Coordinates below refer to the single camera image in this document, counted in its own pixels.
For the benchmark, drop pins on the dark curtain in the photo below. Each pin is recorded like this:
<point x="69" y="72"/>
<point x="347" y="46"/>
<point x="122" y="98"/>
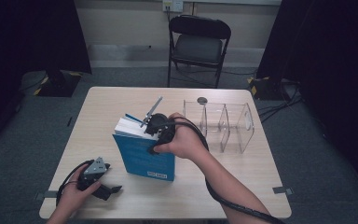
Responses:
<point x="332" y="62"/>
<point x="28" y="37"/>

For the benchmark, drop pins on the black stand base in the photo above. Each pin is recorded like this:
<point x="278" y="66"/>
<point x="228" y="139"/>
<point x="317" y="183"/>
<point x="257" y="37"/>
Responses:
<point x="268" y="88"/>
<point x="56" y="84"/>

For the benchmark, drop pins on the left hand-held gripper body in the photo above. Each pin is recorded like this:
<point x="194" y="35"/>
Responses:
<point x="91" y="174"/>

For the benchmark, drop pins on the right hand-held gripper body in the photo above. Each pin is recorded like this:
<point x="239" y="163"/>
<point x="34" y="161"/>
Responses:
<point x="159" y="124"/>

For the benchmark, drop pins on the black folding chair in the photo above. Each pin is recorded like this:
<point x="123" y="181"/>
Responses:
<point x="199" y="46"/>

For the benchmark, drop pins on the white wall outlet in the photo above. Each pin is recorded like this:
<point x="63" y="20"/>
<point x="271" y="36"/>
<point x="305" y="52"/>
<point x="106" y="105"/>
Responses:
<point x="172" y="5"/>

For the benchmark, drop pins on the clear acrylic book rack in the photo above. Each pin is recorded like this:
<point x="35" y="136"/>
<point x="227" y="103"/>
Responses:
<point x="227" y="127"/>

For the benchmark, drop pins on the grey tape strip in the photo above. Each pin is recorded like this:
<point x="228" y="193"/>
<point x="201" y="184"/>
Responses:
<point x="45" y="195"/>
<point x="282" y="190"/>

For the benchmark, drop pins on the person's right hand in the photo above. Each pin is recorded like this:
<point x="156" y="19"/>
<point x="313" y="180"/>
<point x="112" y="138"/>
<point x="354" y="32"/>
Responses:
<point x="183" y="140"/>

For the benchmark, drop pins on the person's left hand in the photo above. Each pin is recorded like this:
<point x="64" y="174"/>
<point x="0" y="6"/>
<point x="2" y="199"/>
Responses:
<point x="74" y="194"/>

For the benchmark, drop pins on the blue book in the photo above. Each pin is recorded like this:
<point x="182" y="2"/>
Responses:
<point x="143" y="155"/>

